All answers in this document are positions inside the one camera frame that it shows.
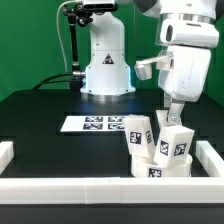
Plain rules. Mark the white U-shaped fence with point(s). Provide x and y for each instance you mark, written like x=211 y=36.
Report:
x=111 y=190

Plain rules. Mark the white round stool seat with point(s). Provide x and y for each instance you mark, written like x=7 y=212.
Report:
x=142 y=168

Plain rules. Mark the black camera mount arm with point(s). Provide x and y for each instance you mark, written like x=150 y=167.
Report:
x=76 y=16

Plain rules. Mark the white marker sheet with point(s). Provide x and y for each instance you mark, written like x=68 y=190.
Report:
x=93 y=123

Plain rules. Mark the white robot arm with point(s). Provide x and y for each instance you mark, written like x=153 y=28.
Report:
x=108 y=74

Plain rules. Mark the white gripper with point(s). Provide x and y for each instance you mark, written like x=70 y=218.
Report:
x=183 y=62

